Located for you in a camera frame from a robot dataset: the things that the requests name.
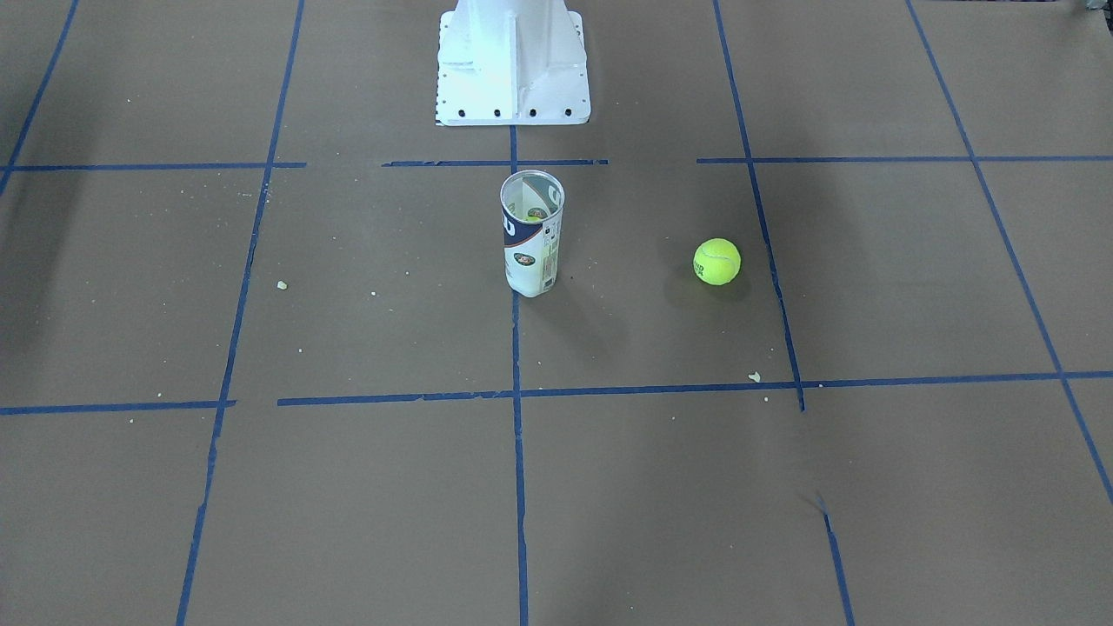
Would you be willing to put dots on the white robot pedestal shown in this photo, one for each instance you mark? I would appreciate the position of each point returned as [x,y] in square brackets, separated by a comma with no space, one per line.
[512,62]

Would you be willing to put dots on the clear tennis ball can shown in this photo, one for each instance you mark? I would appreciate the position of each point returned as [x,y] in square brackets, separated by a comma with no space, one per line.
[532,210]

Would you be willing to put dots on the yellow tennis ball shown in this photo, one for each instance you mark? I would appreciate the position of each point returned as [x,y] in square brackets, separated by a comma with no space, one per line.
[717,262]

